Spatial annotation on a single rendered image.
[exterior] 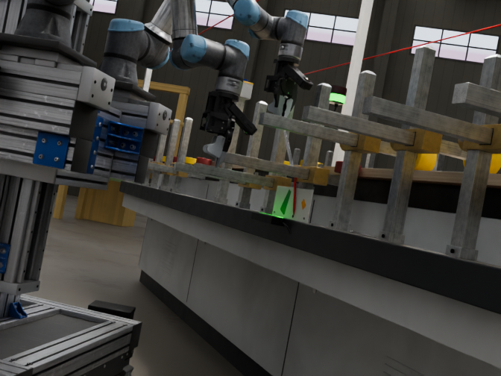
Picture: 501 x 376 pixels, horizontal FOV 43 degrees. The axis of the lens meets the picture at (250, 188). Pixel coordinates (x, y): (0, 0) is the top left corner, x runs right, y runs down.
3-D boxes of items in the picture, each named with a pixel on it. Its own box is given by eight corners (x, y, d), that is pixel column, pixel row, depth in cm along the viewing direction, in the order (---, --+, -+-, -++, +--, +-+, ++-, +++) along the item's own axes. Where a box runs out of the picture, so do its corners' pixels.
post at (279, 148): (261, 232, 221) (287, 95, 222) (257, 231, 225) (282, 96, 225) (271, 233, 223) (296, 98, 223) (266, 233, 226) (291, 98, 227)
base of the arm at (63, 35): (1, 35, 167) (8, -2, 168) (31, 50, 182) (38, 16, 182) (54, 42, 164) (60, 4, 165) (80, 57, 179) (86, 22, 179)
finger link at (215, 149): (200, 164, 184) (207, 132, 184) (220, 168, 186) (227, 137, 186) (204, 164, 181) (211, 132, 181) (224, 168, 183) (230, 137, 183)
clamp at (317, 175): (312, 183, 191) (315, 166, 191) (292, 180, 204) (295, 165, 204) (328, 186, 193) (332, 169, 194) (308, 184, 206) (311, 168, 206)
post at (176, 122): (159, 202, 361) (174, 118, 361) (157, 201, 364) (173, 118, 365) (165, 203, 362) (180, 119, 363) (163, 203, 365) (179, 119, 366)
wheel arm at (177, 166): (174, 172, 231) (177, 160, 231) (172, 172, 234) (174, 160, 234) (282, 194, 247) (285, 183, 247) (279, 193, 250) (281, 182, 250)
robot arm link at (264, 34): (245, 7, 209) (275, 9, 204) (259, 19, 219) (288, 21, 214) (240, 31, 209) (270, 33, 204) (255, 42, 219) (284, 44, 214)
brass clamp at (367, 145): (361, 149, 168) (364, 130, 168) (335, 149, 181) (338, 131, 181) (380, 154, 170) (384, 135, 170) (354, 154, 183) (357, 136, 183)
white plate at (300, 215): (306, 222, 190) (312, 189, 190) (271, 215, 214) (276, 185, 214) (307, 223, 190) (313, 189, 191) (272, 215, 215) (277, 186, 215)
